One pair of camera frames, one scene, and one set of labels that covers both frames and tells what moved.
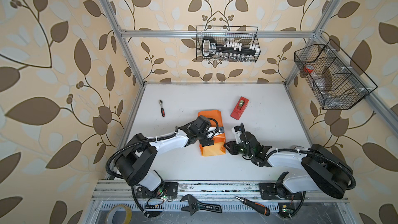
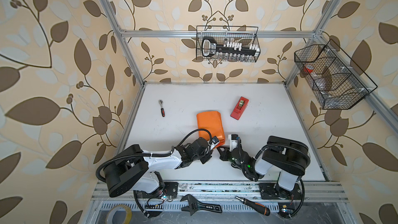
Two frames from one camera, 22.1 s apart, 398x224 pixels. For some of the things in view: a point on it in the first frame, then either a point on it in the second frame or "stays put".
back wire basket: [228, 43] stays put
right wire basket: [336, 81] stays put
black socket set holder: [230, 50] stays put
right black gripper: [231, 149] -> [223, 154]
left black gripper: [207, 141] -> [208, 158]
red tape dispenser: [240, 108] stays put
